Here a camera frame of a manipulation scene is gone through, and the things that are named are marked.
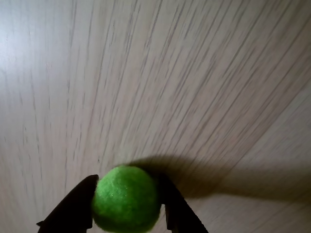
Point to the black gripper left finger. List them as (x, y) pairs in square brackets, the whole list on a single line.
[(70, 213)]

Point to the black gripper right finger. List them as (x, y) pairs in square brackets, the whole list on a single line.
[(182, 216)]

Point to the green pompom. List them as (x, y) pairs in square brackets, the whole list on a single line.
[(126, 198)]

